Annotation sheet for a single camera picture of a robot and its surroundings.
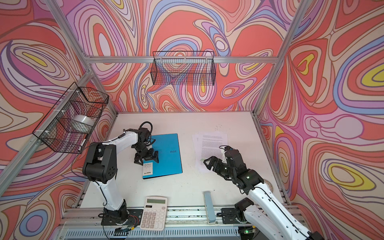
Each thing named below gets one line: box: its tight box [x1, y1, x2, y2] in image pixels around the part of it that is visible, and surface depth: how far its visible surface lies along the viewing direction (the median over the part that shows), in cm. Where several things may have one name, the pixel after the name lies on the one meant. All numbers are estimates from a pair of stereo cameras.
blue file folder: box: [142, 133, 183, 179], surface depth 92 cm
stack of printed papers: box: [192, 131, 228, 170], surface depth 104 cm
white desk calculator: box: [140, 196, 168, 231], surface depth 75 cm
